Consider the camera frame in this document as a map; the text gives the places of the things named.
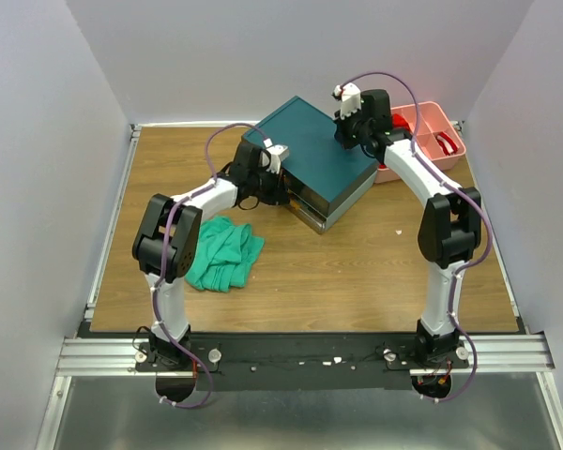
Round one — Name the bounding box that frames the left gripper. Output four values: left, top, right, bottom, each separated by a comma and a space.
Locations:
249, 165, 292, 206

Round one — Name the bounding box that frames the clear drawer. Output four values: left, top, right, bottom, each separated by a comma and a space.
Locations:
288, 198, 328, 234

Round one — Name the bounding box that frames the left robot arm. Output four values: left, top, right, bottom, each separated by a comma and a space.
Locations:
132, 139, 290, 370

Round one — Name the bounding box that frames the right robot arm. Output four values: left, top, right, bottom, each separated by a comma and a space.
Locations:
332, 82, 481, 368

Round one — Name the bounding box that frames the pink divided organizer tray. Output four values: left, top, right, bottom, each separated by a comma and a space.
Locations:
373, 101, 466, 184

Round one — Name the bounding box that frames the teal drawer cabinet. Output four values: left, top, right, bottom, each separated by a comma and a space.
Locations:
243, 96, 378, 231

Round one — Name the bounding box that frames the red white item in tray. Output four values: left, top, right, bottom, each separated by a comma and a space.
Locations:
434, 131, 458, 156

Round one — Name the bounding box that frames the green cloth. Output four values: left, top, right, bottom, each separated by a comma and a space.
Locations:
185, 216, 265, 293

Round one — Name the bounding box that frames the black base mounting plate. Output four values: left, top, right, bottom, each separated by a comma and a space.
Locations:
132, 332, 470, 398

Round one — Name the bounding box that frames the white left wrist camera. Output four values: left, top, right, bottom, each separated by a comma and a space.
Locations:
261, 139, 290, 174

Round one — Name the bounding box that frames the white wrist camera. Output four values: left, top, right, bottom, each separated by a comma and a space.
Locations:
332, 82, 362, 120
261, 139, 290, 174

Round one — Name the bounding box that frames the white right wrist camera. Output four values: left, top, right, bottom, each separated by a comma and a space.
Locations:
332, 82, 362, 120

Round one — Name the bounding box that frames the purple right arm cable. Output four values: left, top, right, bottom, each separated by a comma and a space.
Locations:
333, 70, 494, 406

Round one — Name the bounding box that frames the aluminium rail frame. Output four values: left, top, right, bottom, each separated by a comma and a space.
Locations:
40, 127, 563, 449

